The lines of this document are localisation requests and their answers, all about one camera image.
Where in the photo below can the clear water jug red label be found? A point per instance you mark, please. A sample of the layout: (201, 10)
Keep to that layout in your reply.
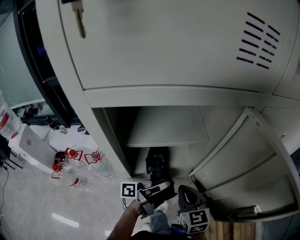
(7, 117)

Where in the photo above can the black umbrella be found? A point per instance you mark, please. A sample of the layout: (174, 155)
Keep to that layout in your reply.
(157, 168)

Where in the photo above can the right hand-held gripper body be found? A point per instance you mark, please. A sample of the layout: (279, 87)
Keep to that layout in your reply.
(194, 219)

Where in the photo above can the black frame glass cabinet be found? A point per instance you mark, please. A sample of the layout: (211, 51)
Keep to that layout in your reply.
(39, 58)

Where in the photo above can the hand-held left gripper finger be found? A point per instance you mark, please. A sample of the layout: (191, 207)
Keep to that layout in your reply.
(161, 186)

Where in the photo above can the person's white shoe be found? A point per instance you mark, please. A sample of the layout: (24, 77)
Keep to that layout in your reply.
(163, 206)

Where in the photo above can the white water dispenser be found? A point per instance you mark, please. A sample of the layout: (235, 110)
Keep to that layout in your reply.
(32, 147)

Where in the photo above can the person's leg in jeans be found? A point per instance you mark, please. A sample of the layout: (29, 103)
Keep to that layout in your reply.
(160, 222)

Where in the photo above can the black cylinder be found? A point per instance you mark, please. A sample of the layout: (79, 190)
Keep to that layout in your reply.
(52, 123)

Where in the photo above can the metal locker key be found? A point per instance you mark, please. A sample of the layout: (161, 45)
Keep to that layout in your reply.
(79, 18)

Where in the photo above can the person's left forearm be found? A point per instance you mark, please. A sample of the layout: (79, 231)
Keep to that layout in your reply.
(125, 222)

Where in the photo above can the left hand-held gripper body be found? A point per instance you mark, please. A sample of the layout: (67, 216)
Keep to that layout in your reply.
(128, 189)

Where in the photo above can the grey metal locker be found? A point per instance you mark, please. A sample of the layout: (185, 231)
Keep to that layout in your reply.
(164, 58)

